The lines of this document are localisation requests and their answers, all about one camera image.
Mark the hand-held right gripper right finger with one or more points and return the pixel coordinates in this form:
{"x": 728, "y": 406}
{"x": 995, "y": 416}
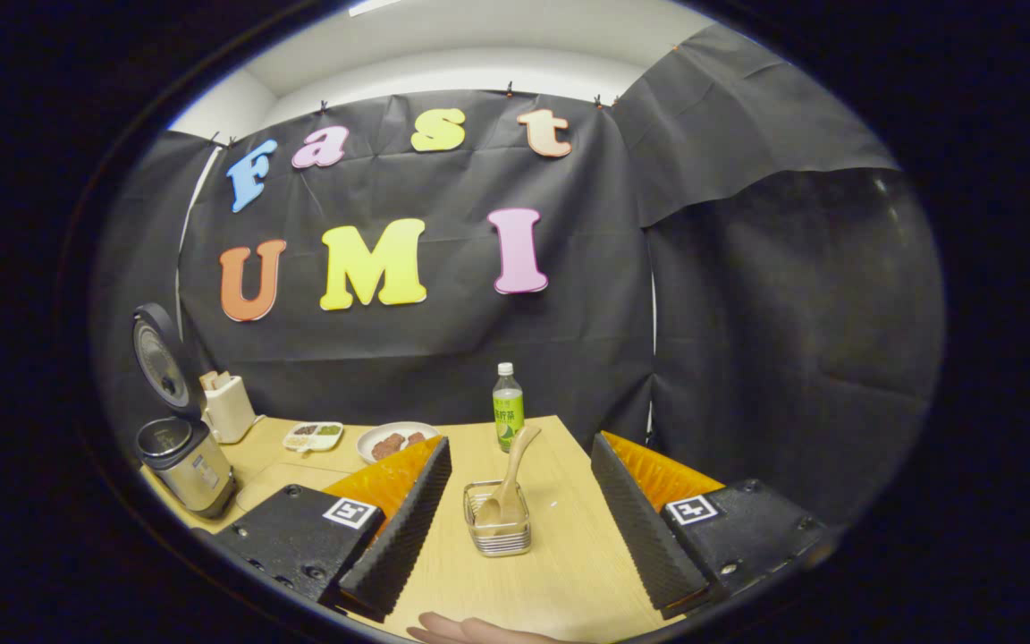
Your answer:
{"x": 636, "y": 528}

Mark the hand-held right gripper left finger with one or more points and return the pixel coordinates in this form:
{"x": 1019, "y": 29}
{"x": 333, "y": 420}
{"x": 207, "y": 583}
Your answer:
{"x": 399, "y": 537}

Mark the wooden spoon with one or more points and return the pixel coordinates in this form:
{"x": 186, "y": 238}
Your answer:
{"x": 515, "y": 465}

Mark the grey rice cooker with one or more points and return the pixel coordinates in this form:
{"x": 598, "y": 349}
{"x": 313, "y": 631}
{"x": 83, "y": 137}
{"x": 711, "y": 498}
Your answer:
{"x": 189, "y": 470}

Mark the brown meat piece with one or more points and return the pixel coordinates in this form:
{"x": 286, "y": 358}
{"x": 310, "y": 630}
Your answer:
{"x": 387, "y": 446}
{"x": 415, "y": 439}

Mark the white round plate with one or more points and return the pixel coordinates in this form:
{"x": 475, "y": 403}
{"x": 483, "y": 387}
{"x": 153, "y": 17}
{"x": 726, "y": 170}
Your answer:
{"x": 372, "y": 438}

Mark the white divided bean dish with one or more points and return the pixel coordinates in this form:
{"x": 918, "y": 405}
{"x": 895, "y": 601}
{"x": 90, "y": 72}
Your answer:
{"x": 312, "y": 436}

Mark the green tea bottle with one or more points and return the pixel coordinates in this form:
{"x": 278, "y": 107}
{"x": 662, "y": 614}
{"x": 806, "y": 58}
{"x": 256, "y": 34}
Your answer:
{"x": 508, "y": 416}

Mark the black backdrop cloth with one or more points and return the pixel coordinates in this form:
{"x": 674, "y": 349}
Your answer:
{"x": 479, "y": 358}

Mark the cream toaster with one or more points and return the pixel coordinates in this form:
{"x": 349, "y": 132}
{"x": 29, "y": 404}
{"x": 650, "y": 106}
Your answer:
{"x": 229, "y": 411}

